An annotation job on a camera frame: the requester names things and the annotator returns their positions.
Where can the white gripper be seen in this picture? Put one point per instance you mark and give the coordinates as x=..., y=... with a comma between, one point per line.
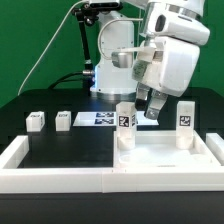
x=168, y=59

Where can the white square table top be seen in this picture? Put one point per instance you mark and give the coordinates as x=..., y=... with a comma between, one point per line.
x=158, y=149

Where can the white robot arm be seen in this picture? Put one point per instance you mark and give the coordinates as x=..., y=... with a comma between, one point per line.
x=126, y=57

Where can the white sheet with tags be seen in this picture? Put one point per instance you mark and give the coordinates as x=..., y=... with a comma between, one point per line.
x=108, y=119

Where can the white U-shaped fence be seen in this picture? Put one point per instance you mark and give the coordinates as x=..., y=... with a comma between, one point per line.
x=14, y=179

